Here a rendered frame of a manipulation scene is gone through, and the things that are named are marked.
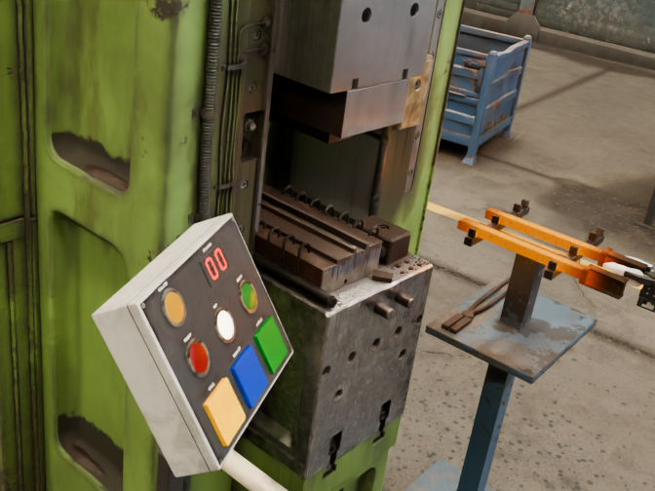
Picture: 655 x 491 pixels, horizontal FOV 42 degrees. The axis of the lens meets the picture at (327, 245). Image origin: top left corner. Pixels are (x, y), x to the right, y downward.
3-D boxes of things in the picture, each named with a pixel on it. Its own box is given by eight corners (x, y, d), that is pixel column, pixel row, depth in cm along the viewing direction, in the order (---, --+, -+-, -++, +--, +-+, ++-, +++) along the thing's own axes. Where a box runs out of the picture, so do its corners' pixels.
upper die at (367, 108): (403, 122, 177) (409, 78, 173) (340, 138, 163) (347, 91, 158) (262, 70, 200) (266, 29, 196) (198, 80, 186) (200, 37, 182)
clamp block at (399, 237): (408, 256, 201) (413, 232, 198) (387, 266, 195) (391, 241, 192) (369, 237, 208) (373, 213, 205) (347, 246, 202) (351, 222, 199)
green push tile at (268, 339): (289, 352, 147) (272, 314, 145) (274, 374, 141) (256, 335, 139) (280, 353, 148) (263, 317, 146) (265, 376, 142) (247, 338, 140)
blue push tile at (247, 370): (269, 382, 138) (251, 343, 136) (253, 408, 132) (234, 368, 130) (260, 384, 139) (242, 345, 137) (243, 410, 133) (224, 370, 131)
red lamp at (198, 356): (215, 368, 125) (217, 344, 123) (192, 380, 121) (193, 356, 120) (202, 359, 126) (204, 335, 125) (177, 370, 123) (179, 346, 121)
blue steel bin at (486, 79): (512, 137, 599) (536, 36, 567) (473, 165, 535) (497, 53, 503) (364, 96, 647) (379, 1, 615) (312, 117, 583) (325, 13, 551)
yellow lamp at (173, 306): (192, 320, 122) (194, 293, 120) (167, 330, 119) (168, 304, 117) (178, 310, 124) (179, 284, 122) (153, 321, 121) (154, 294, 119)
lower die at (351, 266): (377, 270, 192) (383, 237, 189) (319, 297, 178) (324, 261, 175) (250, 206, 216) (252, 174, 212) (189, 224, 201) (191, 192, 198)
